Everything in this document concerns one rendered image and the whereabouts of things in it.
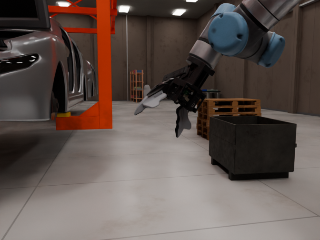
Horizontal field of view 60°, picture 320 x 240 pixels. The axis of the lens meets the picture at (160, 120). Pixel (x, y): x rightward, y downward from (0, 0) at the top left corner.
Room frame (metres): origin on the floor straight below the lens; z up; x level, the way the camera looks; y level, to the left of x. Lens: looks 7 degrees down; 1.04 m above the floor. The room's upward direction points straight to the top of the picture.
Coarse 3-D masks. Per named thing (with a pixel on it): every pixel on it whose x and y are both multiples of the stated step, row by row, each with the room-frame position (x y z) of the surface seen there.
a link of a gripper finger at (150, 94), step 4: (168, 80) 0.71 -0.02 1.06; (160, 84) 0.70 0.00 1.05; (164, 84) 0.70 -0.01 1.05; (168, 84) 0.71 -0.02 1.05; (152, 88) 0.71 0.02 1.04; (156, 88) 0.70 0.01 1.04; (160, 88) 0.70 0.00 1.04; (164, 88) 0.71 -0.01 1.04; (152, 92) 0.70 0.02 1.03; (156, 92) 0.70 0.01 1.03; (164, 92) 0.71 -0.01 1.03; (148, 96) 0.69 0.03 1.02
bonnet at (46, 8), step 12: (0, 0) 2.95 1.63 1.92; (12, 0) 2.97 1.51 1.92; (24, 0) 2.98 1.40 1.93; (36, 0) 2.98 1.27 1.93; (0, 12) 3.00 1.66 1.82; (12, 12) 3.02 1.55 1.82; (24, 12) 3.04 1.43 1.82; (36, 12) 3.05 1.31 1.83; (48, 12) 3.06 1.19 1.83; (0, 24) 3.05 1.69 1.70; (12, 24) 3.06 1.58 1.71; (24, 24) 3.08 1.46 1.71; (36, 24) 3.09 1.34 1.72; (48, 24) 3.11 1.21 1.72
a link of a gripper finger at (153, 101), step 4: (160, 92) 0.70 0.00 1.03; (152, 96) 0.70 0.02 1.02; (156, 96) 0.70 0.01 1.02; (160, 96) 0.69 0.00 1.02; (164, 96) 0.69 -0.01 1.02; (144, 100) 0.69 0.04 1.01; (148, 100) 0.69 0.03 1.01; (152, 100) 0.69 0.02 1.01; (156, 100) 0.68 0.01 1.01; (160, 100) 0.71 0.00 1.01; (140, 104) 0.69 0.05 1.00; (144, 104) 0.69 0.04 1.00; (148, 104) 0.68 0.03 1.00; (152, 104) 0.67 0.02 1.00; (156, 104) 0.66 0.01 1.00; (140, 108) 0.69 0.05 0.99; (144, 108) 0.70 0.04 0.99; (136, 112) 0.69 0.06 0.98
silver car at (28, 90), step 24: (0, 48) 3.10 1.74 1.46; (24, 48) 2.33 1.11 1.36; (48, 48) 2.56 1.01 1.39; (72, 48) 4.42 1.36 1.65; (0, 72) 2.14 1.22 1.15; (24, 72) 2.27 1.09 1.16; (48, 72) 2.51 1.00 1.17; (72, 72) 4.30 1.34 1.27; (0, 96) 2.13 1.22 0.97; (24, 96) 2.26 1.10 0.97; (48, 96) 2.50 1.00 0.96; (72, 96) 3.94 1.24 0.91; (0, 120) 2.17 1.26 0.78; (24, 120) 2.29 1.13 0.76
